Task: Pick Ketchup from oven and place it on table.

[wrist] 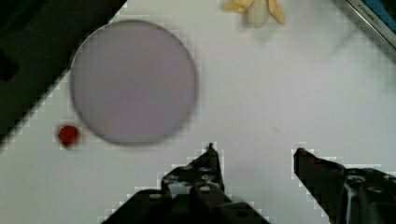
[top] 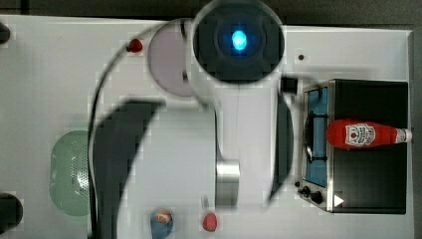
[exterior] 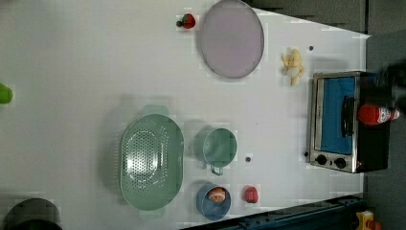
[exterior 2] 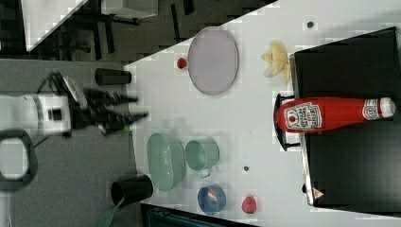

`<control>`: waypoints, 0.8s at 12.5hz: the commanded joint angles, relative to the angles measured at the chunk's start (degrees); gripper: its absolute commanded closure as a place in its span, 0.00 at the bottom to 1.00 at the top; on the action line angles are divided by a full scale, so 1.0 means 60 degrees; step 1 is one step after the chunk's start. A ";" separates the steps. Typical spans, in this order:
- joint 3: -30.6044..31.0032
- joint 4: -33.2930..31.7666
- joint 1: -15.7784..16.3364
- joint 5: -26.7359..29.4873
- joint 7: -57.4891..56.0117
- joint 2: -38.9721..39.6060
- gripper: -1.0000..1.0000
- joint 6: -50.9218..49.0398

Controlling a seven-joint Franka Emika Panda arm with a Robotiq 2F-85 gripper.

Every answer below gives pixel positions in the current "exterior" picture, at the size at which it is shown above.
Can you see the red plush ketchup bottle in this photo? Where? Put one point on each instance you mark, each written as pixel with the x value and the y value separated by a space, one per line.
pixel 373 115

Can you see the green metal cup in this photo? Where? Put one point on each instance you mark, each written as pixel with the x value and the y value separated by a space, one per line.
pixel 216 147

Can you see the green oval colander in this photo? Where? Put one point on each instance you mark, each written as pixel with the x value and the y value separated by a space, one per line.
pixel 151 171

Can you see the orange plush toy in bowl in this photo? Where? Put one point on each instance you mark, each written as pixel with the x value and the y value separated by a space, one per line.
pixel 217 195

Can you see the lilac round plate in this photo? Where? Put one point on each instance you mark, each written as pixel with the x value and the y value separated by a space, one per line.
pixel 231 39

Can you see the red plush strawberry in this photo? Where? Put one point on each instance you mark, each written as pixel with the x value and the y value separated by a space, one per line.
pixel 187 21

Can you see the blue bowl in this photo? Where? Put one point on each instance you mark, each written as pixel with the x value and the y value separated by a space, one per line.
pixel 211 210

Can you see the yellow plush peeled banana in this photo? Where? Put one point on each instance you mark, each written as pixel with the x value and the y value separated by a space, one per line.
pixel 293 64

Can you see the yellow orange toy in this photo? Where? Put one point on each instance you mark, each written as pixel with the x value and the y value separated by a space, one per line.
pixel 367 222

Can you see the black round container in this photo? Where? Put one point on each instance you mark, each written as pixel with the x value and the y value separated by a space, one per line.
pixel 33 214

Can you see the green cylinder object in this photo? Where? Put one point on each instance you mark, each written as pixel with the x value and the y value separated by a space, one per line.
pixel 6 94

